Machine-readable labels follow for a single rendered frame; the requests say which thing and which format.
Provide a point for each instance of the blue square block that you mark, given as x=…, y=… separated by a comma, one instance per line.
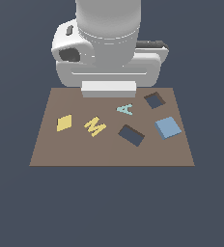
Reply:
x=168, y=127

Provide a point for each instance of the pale gripper finger block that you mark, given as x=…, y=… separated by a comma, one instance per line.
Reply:
x=108, y=89

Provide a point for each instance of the yellow diamond block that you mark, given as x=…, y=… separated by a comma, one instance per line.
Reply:
x=64, y=123

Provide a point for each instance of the teal letter A block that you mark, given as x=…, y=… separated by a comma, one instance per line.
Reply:
x=126, y=109

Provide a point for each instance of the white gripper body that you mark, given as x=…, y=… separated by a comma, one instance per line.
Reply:
x=110, y=72

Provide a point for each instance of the yellow letter M block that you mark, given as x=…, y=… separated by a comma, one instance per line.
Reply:
x=95, y=126

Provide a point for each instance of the brown board with slots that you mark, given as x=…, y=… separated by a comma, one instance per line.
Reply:
x=110, y=148

